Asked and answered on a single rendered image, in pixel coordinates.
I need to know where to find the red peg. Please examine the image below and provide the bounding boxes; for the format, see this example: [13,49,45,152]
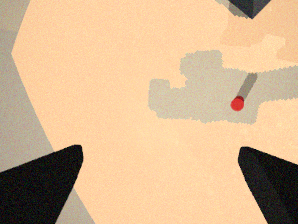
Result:
[231,96,245,111]

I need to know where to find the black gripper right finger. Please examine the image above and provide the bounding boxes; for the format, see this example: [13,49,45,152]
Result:
[237,147,298,224]

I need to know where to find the dark grey open box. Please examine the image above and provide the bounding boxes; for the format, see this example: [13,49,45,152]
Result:
[227,0,270,19]

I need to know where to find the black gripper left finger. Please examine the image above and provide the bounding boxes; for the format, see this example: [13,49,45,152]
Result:
[0,144,84,224]

